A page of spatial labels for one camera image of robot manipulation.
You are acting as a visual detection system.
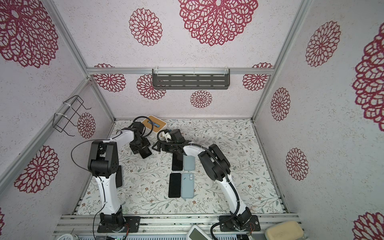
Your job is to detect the white device at bottom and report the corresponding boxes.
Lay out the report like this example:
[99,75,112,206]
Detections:
[186,225,212,240]

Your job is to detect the black phone with screen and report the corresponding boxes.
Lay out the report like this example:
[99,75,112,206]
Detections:
[168,173,182,198]

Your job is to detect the grey wall shelf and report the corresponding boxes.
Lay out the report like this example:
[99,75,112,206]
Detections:
[152,69,231,90]

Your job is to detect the light blue phone case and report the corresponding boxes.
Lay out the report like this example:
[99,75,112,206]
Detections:
[181,173,195,199]
[183,156,196,172]

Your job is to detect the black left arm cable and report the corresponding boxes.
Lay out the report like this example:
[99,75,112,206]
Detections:
[70,115,155,240]

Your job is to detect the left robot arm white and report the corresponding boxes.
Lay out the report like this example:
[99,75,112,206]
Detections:
[88,122,152,233]

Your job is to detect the black wire rack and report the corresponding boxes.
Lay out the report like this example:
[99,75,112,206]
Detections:
[52,95,91,137]

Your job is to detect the white round clock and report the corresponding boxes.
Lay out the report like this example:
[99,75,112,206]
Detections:
[57,234,80,240]

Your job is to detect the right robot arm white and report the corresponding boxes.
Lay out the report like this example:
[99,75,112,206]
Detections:
[152,129,256,235]

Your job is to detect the metal base rail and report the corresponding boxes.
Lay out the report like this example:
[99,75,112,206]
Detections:
[52,213,302,238]

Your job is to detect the white tissue box wooden lid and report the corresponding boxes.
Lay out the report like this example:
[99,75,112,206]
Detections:
[142,115,167,134]

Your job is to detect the beige sponge block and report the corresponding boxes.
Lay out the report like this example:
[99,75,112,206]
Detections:
[265,221,304,240]

